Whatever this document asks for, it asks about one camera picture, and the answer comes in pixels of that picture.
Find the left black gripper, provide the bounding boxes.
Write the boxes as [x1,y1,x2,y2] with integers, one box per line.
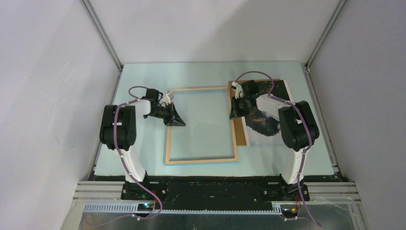
[148,102,186,127]

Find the brown fibreboard backing board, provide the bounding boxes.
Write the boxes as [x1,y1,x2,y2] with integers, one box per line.
[232,80,275,146]

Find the landscape photo print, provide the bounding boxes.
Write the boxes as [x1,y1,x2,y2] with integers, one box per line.
[242,80,292,146]

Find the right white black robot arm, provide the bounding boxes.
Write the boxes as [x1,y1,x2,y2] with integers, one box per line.
[229,80,320,200]

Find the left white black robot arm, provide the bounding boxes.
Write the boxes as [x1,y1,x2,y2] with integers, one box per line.
[99,87,186,200]

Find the light blue table mat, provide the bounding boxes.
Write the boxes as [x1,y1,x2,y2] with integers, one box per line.
[94,62,341,177]

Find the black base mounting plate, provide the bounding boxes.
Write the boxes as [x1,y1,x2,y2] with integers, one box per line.
[121,175,310,212]

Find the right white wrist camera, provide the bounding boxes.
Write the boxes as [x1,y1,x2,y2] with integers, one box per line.
[231,81,245,99]

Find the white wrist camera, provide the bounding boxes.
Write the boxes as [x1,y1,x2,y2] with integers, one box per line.
[231,81,245,99]
[161,92,174,107]

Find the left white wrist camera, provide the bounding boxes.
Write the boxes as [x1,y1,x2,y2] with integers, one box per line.
[161,92,174,107]

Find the aluminium rail frame front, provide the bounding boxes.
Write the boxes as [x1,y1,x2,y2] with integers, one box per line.
[73,176,361,220]

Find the left aluminium corner post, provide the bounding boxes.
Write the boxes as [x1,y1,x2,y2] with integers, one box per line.
[79,0,123,71]

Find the aluminium corner post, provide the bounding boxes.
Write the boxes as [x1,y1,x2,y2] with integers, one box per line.
[304,0,348,72]
[79,0,123,71]

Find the right aluminium corner post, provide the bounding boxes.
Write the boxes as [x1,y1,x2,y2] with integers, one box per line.
[304,0,348,72]

